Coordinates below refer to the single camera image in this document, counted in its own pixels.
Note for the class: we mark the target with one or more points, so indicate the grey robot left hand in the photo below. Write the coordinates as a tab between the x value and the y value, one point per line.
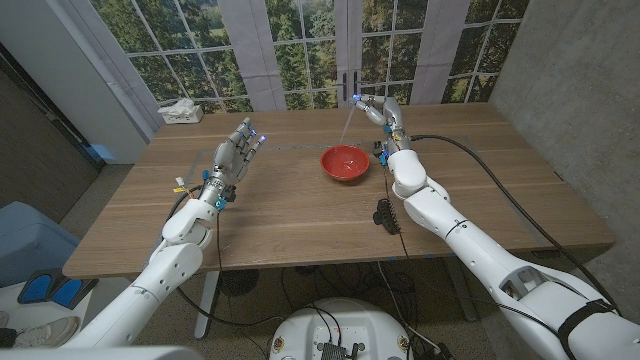
227	160

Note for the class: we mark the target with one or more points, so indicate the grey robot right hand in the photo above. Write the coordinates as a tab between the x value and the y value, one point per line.
392	112

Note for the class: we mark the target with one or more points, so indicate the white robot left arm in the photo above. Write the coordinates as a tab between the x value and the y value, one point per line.
170	265

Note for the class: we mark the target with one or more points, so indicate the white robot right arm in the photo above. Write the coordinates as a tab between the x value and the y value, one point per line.
475	245

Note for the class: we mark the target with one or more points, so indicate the red bowl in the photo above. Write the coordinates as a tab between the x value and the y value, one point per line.
345	162

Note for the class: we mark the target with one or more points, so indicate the black hair clip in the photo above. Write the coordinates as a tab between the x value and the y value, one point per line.
385	216

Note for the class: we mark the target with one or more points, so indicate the white power strip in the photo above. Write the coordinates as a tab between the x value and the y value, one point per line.
186	119

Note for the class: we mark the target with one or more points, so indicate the white crumpled tissue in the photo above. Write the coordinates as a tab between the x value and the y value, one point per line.
177	106

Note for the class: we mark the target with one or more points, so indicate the printed window backdrop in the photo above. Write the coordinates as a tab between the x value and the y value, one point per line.
300	50

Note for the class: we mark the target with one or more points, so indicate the round black fan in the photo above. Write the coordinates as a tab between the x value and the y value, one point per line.
239	282

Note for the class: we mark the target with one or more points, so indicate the white table leg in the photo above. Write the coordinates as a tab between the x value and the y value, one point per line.
206	310

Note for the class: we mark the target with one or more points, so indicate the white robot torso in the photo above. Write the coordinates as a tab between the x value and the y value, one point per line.
345	320

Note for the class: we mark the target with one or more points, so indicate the grey table leg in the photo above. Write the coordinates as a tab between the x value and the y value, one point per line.
465	300

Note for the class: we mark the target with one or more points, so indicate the blue plastic bin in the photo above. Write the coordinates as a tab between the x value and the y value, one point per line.
30	240

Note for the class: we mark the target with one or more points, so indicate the blue black foot pedal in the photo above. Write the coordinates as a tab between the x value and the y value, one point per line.
50	290

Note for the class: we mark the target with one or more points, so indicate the white grey sneaker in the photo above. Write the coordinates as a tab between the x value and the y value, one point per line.
47	332

